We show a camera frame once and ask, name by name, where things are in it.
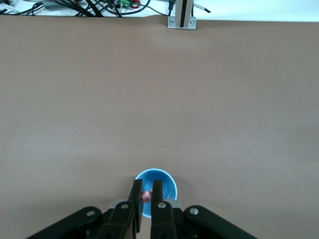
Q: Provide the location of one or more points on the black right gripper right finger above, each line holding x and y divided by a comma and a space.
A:
162, 216

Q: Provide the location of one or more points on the brown table mat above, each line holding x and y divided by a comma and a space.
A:
159, 99

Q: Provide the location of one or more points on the green terminal connector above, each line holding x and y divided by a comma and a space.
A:
124, 2

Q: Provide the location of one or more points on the grey metal box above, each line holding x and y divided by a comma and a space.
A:
52, 6

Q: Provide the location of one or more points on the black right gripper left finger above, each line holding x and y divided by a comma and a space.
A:
123, 216

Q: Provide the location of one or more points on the blue cup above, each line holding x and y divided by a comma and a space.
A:
170, 189

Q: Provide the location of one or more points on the pink chopstick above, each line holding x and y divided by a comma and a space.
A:
146, 196

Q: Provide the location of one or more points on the aluminium post with bracket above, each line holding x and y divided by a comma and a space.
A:
183, 12

